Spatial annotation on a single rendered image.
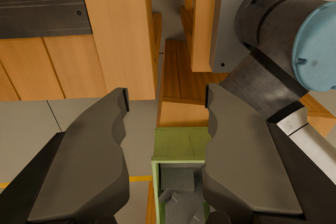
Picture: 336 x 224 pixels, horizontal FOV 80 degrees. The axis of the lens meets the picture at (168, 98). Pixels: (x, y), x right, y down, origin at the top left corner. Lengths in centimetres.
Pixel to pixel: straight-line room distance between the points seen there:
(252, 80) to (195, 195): 65
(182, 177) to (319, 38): 69
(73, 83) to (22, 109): 149
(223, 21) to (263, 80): 21
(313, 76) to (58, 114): 187
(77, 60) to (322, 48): 54
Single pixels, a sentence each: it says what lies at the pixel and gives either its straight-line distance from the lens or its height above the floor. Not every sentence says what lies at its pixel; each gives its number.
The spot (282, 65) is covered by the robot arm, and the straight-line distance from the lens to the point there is 35.
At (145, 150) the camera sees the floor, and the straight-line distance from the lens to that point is 206.
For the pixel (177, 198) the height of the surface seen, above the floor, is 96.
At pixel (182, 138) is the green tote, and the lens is 76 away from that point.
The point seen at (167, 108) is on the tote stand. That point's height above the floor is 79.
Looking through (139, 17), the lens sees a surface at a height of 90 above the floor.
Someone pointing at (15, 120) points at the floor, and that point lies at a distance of 225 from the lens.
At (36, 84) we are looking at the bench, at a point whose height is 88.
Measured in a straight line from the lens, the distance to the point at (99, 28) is 54.
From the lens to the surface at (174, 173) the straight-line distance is 88.
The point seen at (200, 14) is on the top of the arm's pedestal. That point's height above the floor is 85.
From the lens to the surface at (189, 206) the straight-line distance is 91.
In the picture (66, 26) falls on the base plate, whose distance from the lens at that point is 57.
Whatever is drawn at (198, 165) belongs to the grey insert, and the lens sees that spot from 88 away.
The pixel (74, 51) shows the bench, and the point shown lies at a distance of 61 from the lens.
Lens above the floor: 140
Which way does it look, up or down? 58 degrees down
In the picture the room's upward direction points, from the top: 180 degrees counter-clockwise
